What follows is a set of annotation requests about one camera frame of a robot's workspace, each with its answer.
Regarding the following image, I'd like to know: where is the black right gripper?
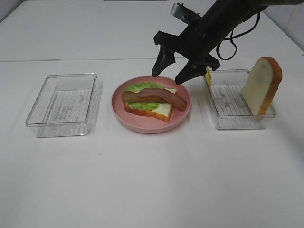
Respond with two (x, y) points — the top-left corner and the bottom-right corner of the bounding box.
(152, 0), (267, 85)

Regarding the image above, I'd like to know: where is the yellow cheese slice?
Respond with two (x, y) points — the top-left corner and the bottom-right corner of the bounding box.
(205, 67), (212, 89)

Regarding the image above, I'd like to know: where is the bacon strip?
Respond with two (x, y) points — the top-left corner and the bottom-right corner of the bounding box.
(121, 91), (143, 103)
(134, 88), (187, 111)

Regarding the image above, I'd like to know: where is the green lettuce leaf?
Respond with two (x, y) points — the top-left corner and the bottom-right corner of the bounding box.
(125, 81), (164, 111)

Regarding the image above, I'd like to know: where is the bread slice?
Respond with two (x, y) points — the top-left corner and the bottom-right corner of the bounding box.
(123, 88), (177, 122)
(241, 57), (283, 115)

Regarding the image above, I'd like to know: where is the pink round plate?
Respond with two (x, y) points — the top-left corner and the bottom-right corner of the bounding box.
(111, 76), (191, 133)

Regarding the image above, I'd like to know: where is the right clear plastic tray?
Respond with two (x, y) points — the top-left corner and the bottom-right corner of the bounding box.
(204, 69), (276, 130)

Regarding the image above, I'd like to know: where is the clear plastic tray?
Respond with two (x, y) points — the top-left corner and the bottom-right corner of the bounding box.
(25, 73), (100, 138)
(204, 69), (276, 130)

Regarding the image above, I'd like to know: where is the left clear plastic tray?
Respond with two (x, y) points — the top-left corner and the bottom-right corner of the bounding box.
(25, 73), (100, 138)

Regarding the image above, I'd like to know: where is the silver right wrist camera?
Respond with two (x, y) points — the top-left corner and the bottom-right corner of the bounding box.
(170, 3), (201, 25)

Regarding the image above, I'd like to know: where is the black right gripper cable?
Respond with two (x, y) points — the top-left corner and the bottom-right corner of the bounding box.
(215, 10), (261, 61)

